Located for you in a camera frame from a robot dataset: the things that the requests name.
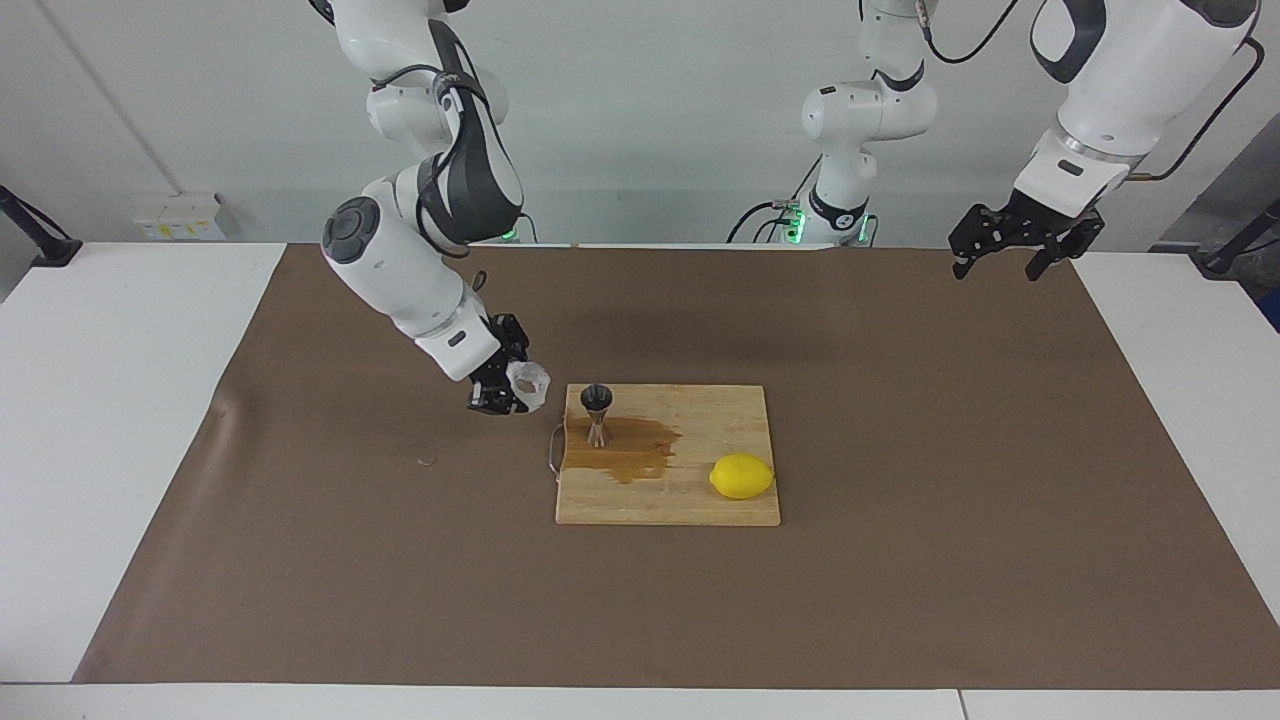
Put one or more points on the steel double jigger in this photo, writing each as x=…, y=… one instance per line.
x=598, y=400

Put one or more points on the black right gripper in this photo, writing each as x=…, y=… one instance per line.
x=500, y=372

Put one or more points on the wooden cutting board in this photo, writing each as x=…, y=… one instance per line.
x=690, y=420

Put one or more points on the white wall socket box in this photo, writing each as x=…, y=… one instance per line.
x=180, y=215

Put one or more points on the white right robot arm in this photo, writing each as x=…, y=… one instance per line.
x=400, y=270

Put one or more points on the yellow lemon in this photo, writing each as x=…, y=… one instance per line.
x=742, y=477

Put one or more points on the dark grey panel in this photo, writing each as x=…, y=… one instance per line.
x=1230, y=190

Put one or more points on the brown table mat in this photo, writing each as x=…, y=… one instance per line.
x=500, y=600

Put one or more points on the small clear plastic cup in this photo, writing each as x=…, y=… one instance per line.
x=530, y=385

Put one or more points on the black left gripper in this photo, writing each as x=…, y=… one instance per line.
x=1050, y=222

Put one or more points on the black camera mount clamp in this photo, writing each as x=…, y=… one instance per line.
x=45, y=250
x=1225, y=258

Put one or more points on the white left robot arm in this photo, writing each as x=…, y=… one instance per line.
x=1130, y=70

